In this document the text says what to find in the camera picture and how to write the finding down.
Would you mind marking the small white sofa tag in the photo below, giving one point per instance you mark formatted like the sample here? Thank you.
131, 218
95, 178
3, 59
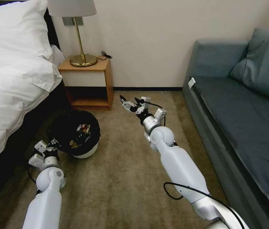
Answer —
191, 83

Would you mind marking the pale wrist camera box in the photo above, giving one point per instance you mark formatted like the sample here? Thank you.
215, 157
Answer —
145, 99
40, 146

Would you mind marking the white round trash bin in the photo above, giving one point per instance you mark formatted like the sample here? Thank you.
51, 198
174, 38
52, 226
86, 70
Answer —
85, 151

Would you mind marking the blue-grey fabric sofa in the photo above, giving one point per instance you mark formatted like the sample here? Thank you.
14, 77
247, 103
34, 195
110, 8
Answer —
234, 124

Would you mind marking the black plastic bin liner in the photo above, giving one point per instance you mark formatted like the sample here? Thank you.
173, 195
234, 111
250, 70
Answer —
60, 126

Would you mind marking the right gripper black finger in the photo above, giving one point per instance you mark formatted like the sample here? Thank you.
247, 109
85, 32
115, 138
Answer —
139, 101
127, 104

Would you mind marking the grey wall switch plate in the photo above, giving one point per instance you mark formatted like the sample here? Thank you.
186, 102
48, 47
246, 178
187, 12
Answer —
67, 21

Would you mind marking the wooden bedside table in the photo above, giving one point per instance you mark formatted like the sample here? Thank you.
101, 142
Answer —
86, 82

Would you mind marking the colourful crumpled snack wrapper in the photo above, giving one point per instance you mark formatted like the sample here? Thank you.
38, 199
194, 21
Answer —
83, 128

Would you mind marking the large white pillow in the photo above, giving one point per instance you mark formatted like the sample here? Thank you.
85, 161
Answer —
10, 28

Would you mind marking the white duvet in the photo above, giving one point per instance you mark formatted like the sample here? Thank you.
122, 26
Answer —
3, 100

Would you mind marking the black headboard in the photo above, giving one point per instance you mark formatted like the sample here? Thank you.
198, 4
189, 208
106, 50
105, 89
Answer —
53, 31

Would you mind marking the blue-grey sofa cushion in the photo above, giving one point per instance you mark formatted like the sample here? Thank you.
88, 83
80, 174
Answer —
260, 66

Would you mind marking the brass lamp with beige shade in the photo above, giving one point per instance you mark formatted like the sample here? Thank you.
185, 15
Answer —
83, 59

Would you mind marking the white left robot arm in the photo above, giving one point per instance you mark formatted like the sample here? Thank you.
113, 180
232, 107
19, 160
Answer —
45, 202

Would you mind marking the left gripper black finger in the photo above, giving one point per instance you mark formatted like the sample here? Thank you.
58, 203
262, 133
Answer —
54, 142
49, 148

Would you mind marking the small brown crumpled wrapper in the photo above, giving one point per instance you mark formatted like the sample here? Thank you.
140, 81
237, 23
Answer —
73, 143

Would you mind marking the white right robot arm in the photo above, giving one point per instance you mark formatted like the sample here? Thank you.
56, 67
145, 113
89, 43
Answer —
179, 164

